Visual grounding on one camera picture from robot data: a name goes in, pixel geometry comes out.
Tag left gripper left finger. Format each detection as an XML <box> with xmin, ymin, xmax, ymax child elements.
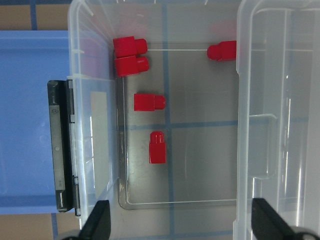
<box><xmin>77</xmin><ymin>200</ymin><xmax>111</xmax><ymax>240</ymax></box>

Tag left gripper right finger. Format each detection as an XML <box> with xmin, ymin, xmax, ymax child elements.
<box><xmin>251</xmin><ymin>198</ymin><xmax>303</xmax><ymax>240</ymax></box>

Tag red block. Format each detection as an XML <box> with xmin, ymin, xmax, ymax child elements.
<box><xmin>207</xmin><ymin>40</ymin><xmax>237</xmax><ymax>62</ymax></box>
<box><xmin>134</xmin><ymin>93</ymin><xmax>166</xmax><ymax>112</ymax></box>
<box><xmin>114</xmin><ymin>55</ymin><xmax>150</xmax><ymax>77</ymax></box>
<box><xmin>149</xmin><ymin>131</ymin><xmax>167</xmax><ymax>164</ymax></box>
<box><xmin>113</xmin><ymin>36</ymin><xmax>148</xmax><ymax>58</ymax></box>

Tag clear plastic box lid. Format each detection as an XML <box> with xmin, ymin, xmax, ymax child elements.
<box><xmin>233</xmin><ymin>0</ymin><xmax>320</xmax><ymax>240</ymax></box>

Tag clear plastic storage box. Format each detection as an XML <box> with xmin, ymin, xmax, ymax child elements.
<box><xmin>68</xmin><ymin>0</ymin><xmax>243</xmax><ymax>240</ymax></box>

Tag blue plastic tray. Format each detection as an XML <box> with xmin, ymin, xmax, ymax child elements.
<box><xmin>0</xmin><ymin>30</ymin><xmax>70</xmax><ymax>215</ymax></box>

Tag black box latch handle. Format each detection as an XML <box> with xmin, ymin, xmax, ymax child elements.
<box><xmin>47</xmin><ymin>79</ymin><xmax>81</xmax><ymax>217</ymax></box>

